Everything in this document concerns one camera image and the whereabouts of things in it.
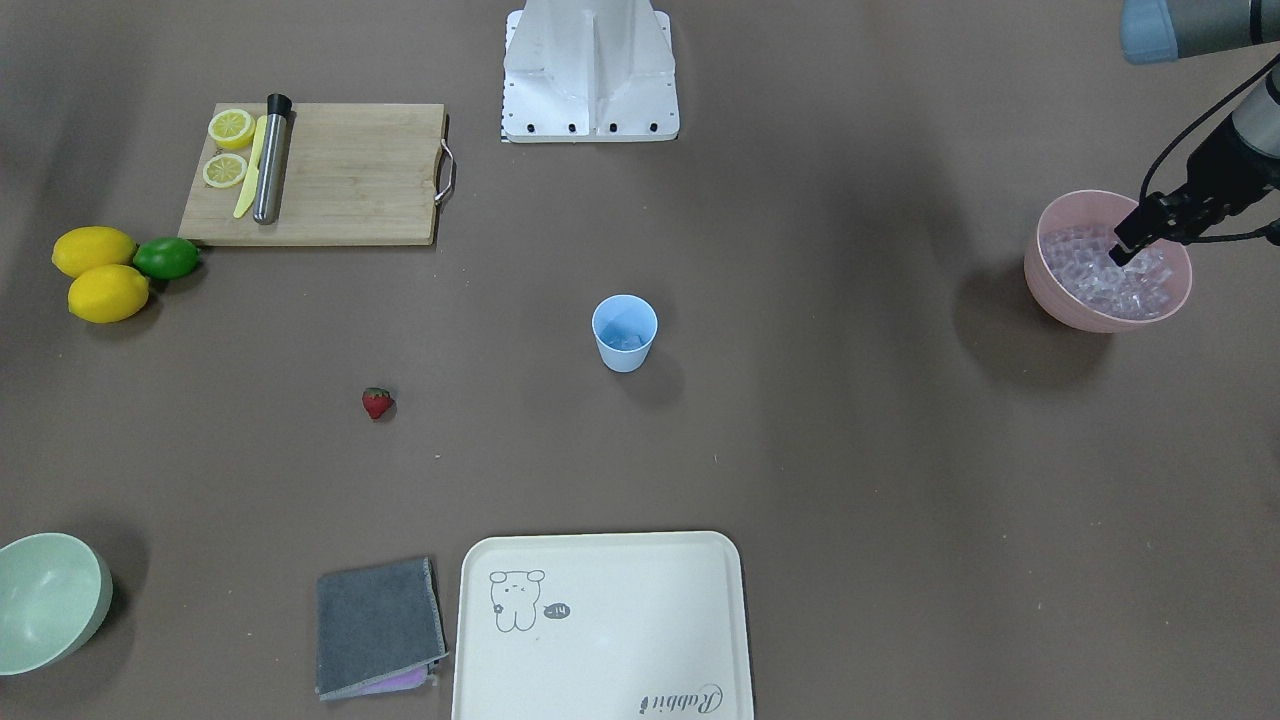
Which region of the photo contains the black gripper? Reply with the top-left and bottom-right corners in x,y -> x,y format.
1108,120 -> 1279,266

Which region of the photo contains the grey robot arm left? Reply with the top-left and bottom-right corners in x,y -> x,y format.
1108,1 -> 1279,266

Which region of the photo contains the pile of ice cubes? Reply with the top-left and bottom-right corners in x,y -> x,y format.
1039,225 -> 1175,320

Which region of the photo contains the light blue plastic cup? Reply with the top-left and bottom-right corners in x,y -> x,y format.
591,293 -> 659,373

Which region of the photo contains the pink bowl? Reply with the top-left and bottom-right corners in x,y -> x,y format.
1023,190 -> 1193,334

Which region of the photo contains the cream rabbit tray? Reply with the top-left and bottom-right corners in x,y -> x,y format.
452,530 -> 755,719

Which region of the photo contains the red strawberry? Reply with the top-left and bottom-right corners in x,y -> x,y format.
361,387 -> 396,421

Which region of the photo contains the bamboo cutting board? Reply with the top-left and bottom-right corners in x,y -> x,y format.
177,102 -> 453,247

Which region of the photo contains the grey folded cloth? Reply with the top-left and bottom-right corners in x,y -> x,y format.
315,556 -> 448,702

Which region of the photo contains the steel muddler rod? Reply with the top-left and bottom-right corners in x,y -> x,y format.
252,94 -> 293,225

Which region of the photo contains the yellow plastic knife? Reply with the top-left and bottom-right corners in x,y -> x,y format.
232,115 -> 268,219

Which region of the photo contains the lemon half upper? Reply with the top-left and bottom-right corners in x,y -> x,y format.
207,108 -> 257,151

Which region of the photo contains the lemon half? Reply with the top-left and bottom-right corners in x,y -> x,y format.
201,152 -> 248,190
207,108 -> 257,151

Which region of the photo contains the lemon half lower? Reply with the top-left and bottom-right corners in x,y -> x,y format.
201,152 -> 248,190

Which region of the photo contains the green lime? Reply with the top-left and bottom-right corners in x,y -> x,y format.
132,237 -> 201,281

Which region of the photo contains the yellow lemon lower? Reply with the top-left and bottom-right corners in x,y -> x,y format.
67,264 -> 150,324

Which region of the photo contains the yellow lemon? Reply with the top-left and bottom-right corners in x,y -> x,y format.
67,264 -> 150,324
51,225 -> 137,279

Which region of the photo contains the yellow lemon upper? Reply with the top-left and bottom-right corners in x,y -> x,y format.
51,225 -> 137,279

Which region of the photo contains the mint green bowl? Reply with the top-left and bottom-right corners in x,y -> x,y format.
1,532 -> 114,676

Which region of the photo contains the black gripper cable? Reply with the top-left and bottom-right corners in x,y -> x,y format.
1138,55 -> 1280,243

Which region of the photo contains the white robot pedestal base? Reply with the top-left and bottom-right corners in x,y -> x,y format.
500,1 -> 681,143

